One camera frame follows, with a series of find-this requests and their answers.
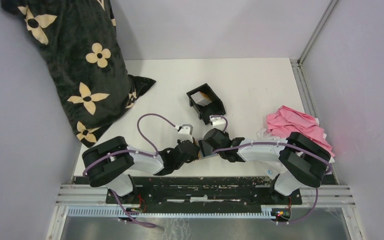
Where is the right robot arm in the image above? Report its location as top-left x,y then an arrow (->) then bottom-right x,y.
203,128 -> 333,204

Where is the aluminium frame rail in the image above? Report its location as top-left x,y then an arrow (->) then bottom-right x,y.
290,0 -> 340,118

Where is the stack of credit cards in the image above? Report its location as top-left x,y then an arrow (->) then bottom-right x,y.
190,91 -> 213,107

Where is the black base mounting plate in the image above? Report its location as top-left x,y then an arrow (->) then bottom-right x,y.
120,176 -> 303,214

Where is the white slotted cable duct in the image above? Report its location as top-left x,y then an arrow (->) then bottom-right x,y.
66,205 -> 274,220

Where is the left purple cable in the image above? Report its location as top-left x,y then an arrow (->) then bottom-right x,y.
81,113 -> 183,229

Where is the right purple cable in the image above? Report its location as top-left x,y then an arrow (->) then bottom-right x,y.
209,114 -> 333,225

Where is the black plastic tray box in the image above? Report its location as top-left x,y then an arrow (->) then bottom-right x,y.
186,83 -> 226,125

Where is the black floral blanket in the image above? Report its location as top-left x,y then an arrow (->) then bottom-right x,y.
0,0 -> 156,148

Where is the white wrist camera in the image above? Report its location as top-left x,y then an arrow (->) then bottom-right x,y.
209,115 -> 228,127
174,124 -> 194,142

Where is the purple cable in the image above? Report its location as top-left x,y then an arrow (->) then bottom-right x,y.
209,114 -> 333,225
81,113 -> 183,229

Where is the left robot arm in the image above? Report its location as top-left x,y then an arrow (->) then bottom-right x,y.
82,136 -> 200,204

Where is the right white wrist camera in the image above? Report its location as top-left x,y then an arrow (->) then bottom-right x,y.
209,115 -> 228,127

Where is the white cloth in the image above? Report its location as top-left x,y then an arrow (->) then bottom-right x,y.
246,127 -> 335,180

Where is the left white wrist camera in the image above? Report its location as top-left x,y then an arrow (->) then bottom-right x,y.
174,124 -> 194,142

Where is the pink cloth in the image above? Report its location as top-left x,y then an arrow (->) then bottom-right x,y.
266,105 -> 335,158

